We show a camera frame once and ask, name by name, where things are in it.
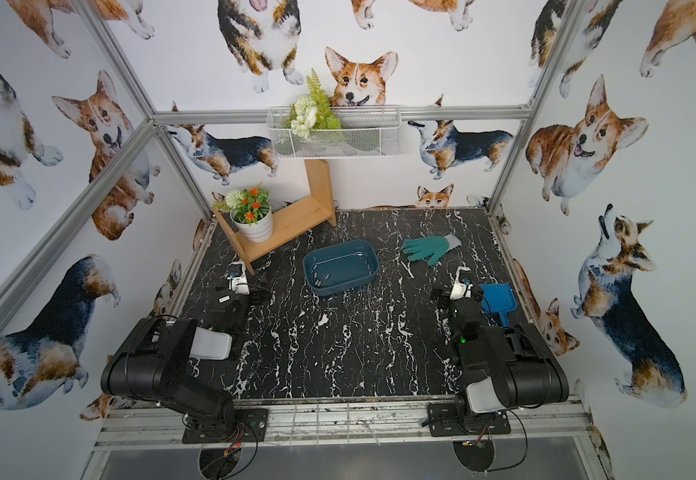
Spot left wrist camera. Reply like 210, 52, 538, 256
227, 261, 251, 296

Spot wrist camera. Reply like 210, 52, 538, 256
227, 261, 251, 296
450, 266, 484, 302

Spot white pot orange flowers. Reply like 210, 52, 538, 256
212, 184, 274, 244

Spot teal plastic storage box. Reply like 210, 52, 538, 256
303, 239, 380, 297

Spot white wire basket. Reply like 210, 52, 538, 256
266, 106, 402, 159

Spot green work glove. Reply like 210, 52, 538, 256
402, 233, 462, 267

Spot artificial fern white flowers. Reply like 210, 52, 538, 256
283, 70, 342, 139

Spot wooden shelf stand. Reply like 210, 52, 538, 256
212, 159, 337, 275

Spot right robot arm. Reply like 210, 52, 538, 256
423, 285, 570, 437

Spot blue plastic dustpan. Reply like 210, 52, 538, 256
481, 283, 518, 328

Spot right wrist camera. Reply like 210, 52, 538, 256
450, 266, 484, 302

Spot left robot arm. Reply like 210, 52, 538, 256
101, 284, 272, 444

